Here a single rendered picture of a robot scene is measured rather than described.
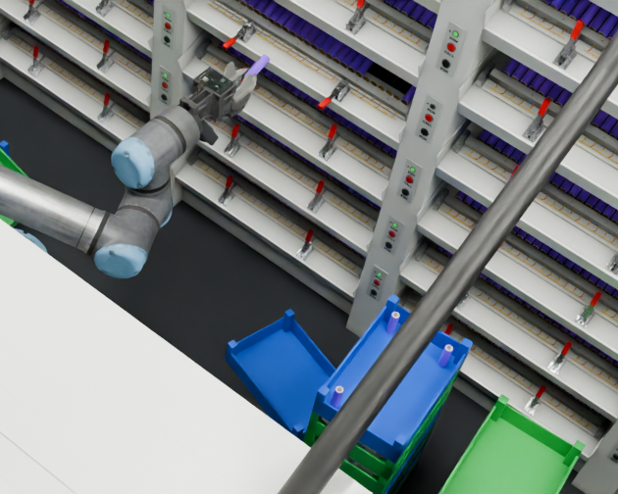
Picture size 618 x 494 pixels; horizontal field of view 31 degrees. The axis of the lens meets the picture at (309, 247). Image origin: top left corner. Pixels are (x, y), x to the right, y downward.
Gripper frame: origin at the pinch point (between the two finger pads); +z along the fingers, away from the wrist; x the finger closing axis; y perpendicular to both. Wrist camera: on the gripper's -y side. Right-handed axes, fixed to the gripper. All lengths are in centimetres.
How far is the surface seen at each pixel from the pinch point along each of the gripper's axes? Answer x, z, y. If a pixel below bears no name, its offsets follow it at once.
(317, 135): -7.6, 20.8, -28.8
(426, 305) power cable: -81, -91, 100
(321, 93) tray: -8.6, 16.7, -10.7
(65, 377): -62, -110, 91
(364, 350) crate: -49, -16, -34
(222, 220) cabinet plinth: 16, 19, -81
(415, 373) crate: -61, -14, -34
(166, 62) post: 35.3, 15.6, -31.0
